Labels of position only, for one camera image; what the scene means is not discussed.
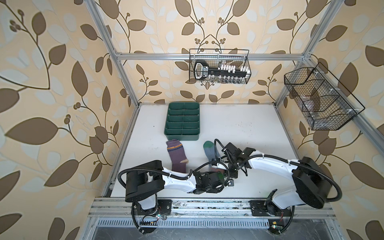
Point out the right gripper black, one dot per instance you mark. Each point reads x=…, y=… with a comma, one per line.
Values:
x=232, y=174

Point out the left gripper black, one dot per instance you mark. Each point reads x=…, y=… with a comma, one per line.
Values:
x=216, y=191

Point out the blue orange striped sock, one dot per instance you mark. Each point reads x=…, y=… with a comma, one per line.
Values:
x=213, y=155

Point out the purple sock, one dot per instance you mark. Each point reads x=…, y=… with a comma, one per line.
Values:
x=178, y=157

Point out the green compartment tray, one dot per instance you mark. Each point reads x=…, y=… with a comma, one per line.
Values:
x=183, y=121

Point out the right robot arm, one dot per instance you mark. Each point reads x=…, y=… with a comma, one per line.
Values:
x=310, y=185

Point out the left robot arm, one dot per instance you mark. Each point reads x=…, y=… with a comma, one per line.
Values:
x=143, y=183

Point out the black socket set tool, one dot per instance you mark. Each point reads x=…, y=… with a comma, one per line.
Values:
x=203, y=70

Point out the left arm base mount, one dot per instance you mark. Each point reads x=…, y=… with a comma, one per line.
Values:
x=153, y=206

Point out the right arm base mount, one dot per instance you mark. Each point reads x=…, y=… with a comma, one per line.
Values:
x=267, y=208

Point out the back wire basket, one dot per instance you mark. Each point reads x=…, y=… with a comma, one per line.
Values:
x=238, y=57

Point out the wire basket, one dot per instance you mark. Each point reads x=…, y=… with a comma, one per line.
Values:
x=325, y=102
x=238, y=57

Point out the right wire basket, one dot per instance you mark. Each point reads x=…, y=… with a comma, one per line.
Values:
x=325, y=102

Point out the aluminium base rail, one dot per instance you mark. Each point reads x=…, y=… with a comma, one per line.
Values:
x=206, y=208

